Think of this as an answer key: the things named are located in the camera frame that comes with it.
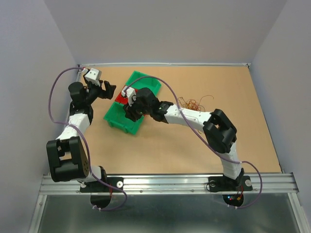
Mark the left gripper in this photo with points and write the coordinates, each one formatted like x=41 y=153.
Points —
x=107 y=94

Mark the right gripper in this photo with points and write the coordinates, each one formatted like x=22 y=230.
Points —
x=129 y=113

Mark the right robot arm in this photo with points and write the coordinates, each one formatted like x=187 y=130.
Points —
x=219 y=131

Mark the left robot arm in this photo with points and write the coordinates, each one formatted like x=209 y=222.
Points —
x=68 y=154

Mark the red bin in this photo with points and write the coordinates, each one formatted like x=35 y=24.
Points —
x=120 y=98

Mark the near green bin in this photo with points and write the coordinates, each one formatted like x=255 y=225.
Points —
x=115 y=118

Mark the green bin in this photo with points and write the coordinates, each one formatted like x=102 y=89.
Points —
x=115 y=118
x=153 y=84

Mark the far green bin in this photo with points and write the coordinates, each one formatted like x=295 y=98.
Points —
x=153 y=84

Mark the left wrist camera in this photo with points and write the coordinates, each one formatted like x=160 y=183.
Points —
x=92 y=76

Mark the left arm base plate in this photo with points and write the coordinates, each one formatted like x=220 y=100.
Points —
x=97 y=187

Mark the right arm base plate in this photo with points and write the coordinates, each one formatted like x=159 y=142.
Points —
x=225 y=184

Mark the aluminium rail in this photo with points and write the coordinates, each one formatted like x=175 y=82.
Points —
x=172 y=184

